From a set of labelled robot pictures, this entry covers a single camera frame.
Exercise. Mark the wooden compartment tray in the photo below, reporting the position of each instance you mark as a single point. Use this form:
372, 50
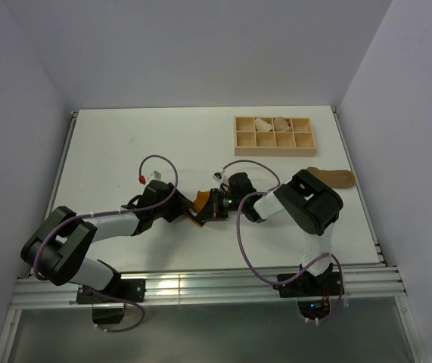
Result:
251, 143

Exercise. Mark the rolled beige sock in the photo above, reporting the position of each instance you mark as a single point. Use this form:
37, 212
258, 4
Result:
281, 124

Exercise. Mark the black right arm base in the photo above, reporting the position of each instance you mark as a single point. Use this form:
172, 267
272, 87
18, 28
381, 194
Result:
313, 294

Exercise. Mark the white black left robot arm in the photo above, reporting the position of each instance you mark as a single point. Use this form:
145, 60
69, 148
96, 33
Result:
58, 248

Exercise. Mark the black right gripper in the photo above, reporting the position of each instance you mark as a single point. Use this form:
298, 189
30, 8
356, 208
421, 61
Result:
213, 209

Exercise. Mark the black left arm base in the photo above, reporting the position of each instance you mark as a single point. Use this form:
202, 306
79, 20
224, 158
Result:
109, 305

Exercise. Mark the rolled cream sock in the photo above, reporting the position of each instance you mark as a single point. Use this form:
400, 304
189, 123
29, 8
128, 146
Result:
262, 125

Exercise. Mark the aluminium rail frame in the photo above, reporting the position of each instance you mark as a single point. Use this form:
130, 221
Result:
218, 315

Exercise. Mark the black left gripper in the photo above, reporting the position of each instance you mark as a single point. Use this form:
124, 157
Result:
179, 204

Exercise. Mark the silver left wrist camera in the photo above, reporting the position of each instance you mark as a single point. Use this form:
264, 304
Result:
154, 176

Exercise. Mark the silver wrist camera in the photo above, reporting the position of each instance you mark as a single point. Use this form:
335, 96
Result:
219, 177
154, 176

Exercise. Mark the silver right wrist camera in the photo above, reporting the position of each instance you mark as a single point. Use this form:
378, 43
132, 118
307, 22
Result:
219, 177

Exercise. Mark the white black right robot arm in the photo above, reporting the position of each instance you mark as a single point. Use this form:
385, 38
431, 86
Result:
312, 204

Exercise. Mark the yellow sock with brown cuff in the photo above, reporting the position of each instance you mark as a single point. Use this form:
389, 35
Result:
198, 205

